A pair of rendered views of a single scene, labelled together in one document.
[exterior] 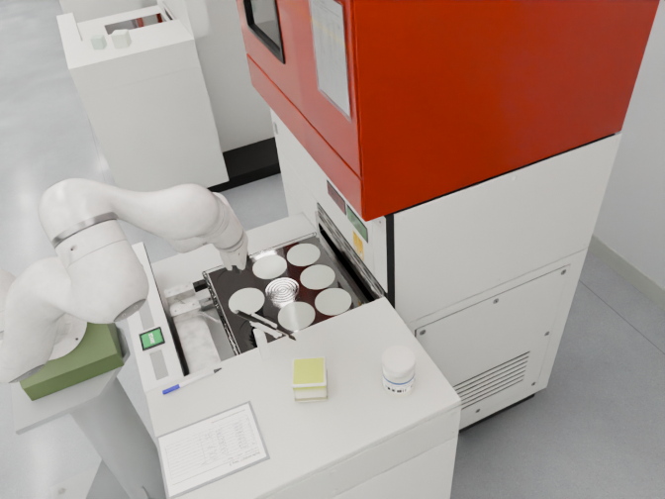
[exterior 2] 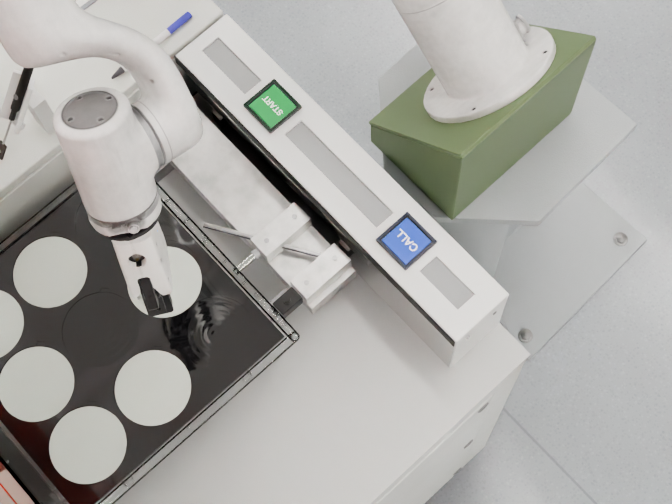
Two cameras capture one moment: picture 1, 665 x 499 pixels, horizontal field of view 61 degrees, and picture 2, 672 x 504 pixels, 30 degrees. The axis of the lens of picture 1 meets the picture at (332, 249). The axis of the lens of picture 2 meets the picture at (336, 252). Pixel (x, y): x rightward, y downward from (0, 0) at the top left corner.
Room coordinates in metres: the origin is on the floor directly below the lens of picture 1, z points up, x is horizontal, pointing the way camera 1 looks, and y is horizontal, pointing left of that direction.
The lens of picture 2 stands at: (1.64, 0.33, 2.49)
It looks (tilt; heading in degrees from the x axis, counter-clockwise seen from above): 72 degrees down; 163
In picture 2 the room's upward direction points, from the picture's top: 6 degrees counter-clockwise
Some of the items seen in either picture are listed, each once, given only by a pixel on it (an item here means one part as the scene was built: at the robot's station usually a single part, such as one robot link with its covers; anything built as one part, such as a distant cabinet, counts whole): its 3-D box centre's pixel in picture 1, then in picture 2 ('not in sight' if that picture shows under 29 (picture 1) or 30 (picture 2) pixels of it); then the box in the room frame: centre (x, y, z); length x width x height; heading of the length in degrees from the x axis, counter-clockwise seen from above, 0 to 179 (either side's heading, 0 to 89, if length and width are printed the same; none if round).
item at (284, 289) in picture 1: (282, 290); (100, 329); (1.11, 0.15, 0.90); 0.34 x 0.34 x 0.01; 20
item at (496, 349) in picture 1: (418, 295); not in sight; (1.49, -0.31, 0.41); 0.82 x 0.71 x 0.82; 20
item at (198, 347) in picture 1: (195, 337); (245, 200); (1.00, 0.39, 0.87); 0.36 x 0.08 x 0.03; 20
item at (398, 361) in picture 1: (398, 371); not in sight; (0.72, -0.11, 1.01); 0.07 x 0.07 x 0.10
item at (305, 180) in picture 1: (324, 195); not in sight; (1.37, 0.01, 1.02); 0.82 x 0.03 x 0.40; 20
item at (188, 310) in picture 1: (185, 311); (281, 231); (1.07, 0.42, 0.89); 0.08 x 0.03 x 0.03; 110
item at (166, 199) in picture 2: (221, 314); (205, 241); (1.05, 0.32, 0.90); 0.38 x 0.01 x 0.01; 20
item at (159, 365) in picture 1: (150, 324); (338, 189); (1.05, 0.52, 0.89); 0.55 x 0.09 x 0.14; 20
